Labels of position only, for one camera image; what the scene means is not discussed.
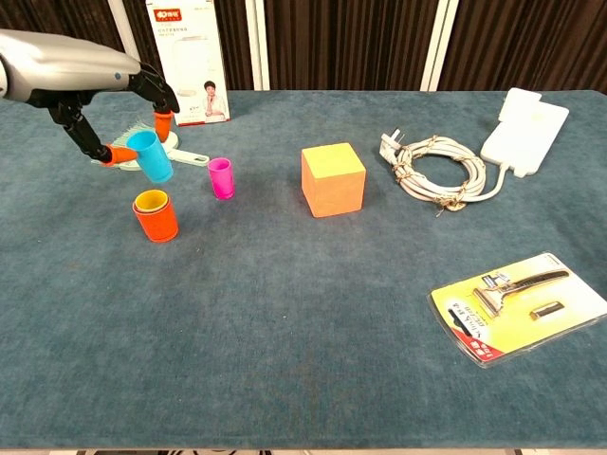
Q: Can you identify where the yellow razor blister pack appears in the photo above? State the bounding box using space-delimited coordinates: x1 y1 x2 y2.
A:
426 250 607 370

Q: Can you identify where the mint green hand brush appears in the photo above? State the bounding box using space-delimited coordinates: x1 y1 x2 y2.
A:
90 118 211 173

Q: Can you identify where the orange yellow foam cube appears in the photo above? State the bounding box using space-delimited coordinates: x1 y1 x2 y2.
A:
300 141 368 219

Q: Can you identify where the white coiled power cable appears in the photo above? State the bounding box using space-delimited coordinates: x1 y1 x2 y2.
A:
378 131 511 218

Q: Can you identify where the white lamp product box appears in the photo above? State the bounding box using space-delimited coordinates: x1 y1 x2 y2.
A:
144 0 232 128

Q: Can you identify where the teal table cloth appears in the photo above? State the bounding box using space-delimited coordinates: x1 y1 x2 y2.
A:
0 89 607 450

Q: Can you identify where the yellow plastic cup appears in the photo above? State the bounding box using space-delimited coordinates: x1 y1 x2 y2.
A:
134 189 170 213

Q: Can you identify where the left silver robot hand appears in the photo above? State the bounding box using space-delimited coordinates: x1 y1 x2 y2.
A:
0 28 181 168

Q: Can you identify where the magenta plastic cup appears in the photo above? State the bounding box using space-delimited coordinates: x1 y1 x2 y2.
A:
207 157 236 201

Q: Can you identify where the white partition frame post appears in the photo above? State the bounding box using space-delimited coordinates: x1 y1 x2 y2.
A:
253 0 271 91
107 0 143 65
419 0 460 92

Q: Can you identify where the orange plastic cup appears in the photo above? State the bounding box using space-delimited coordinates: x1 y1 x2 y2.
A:
132 191 180 244

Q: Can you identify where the light blue plastic cup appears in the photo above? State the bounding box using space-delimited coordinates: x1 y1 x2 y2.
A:
125 130 175 185

